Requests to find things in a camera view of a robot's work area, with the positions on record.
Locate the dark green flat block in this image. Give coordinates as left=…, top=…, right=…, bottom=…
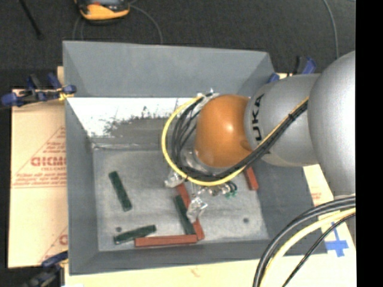
left=172, top=194, right=196, bottom=236
left=108, top=171, right=133, bottom=212
left=113, top=224, right=158, bottom=245

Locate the brown cardboard board red print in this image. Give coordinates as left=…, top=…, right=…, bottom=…
left=7, top=66, right=336, bottom=269

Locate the grey metal bin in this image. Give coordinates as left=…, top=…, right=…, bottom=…
left=62, top=40, right=327, bottom=274

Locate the red-brown flat block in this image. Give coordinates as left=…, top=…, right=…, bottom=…
left=243, top=166, right=260, bottom=191
left=175, top=184, right=206, bottom=241
left=134, top=234, right=199, bottom=248

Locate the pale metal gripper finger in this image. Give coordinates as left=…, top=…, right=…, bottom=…
left=163, top=170, right=187, bottom=188
left=186, top=193, right=209, bottom=223

